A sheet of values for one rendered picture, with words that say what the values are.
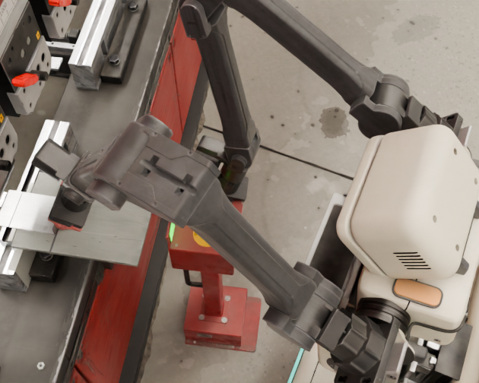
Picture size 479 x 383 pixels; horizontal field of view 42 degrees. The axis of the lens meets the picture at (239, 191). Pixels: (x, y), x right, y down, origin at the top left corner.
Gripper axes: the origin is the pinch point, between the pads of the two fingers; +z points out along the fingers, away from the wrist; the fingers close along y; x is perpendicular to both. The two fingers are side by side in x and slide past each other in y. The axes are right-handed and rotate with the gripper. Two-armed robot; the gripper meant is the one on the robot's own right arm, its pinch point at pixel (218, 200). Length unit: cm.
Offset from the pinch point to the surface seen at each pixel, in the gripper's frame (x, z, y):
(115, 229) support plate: 21.8, -17.5, 22.9
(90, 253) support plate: 27.6, -16.5, 26.7
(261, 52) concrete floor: -124, 74, -21
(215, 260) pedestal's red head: 15.0, 2.5, -1.8
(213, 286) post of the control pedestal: 7.6, 38.3, -8.2
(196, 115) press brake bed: -81, 76, 3
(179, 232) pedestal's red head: 10.3, 1.5, 8.3
